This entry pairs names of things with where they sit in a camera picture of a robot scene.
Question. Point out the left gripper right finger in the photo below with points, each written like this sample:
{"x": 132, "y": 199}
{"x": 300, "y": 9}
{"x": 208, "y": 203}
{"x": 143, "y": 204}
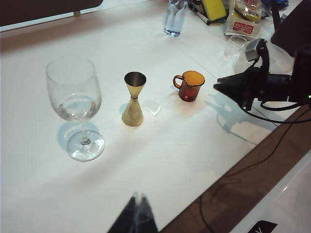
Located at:
{"x": 145, "y": 218}

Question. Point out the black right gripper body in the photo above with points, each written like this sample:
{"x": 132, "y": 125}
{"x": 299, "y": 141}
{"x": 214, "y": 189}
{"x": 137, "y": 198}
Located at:
{"x": 274, "y": 87}

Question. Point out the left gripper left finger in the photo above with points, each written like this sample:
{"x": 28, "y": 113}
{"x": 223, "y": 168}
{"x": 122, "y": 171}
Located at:
{"x": 128, "y": 218}

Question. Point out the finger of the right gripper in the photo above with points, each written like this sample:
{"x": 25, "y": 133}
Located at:
{"x": 238, "y": 94}
{"x": 243, "y": 75}

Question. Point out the small amber measuring cup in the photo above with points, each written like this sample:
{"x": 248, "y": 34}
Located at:
{"x": 189, "y": 92}

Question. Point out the gold double jigger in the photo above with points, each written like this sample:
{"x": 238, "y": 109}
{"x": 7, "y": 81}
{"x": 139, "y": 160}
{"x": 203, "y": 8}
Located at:
{"x": 132, "y": 114}

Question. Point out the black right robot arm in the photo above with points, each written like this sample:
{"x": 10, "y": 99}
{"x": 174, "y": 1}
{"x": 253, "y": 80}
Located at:
{"x": 301, "y": 72}

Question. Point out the white robot base platform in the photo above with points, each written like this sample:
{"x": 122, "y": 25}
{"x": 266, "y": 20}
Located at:
{"x": 291, "y": 206}

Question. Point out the clear plastic cup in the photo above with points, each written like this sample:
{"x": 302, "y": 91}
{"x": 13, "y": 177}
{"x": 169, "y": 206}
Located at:
{"x": 229, "y": 54}

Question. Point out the clear plastic water bottle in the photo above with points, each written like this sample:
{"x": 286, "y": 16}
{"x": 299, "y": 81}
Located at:
{"x": 173, "y": 21}

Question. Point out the clear wine glass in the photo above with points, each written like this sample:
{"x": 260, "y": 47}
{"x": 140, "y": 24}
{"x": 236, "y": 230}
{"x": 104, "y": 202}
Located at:
{"x": 73, "y": 97}

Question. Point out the clear plastic bowl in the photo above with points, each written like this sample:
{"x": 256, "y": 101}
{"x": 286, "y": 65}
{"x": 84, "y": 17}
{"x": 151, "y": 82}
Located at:
{"x": 279, "y": 61}

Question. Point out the snack packet red print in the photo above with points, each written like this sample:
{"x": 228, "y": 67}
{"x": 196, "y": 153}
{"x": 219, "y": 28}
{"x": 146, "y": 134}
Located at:
{"x": 250, "y": 8}
{"x": 243, "y": 27}

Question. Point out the yellow sponge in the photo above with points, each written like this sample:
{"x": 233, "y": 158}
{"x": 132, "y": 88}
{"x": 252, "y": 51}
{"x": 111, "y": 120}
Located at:
{"x": 215, "y": 9}

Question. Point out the black marker pen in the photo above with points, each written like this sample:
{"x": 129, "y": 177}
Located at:
{"x": 200, "y": 15}

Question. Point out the white partition foot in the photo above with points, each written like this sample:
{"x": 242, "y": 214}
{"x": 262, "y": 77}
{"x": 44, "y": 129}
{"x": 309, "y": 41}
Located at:
{"x": 76, "y": 13}

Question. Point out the brown desk partition panel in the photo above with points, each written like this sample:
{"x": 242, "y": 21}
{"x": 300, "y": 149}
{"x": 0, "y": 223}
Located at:
{"x": 36, "y": 9}

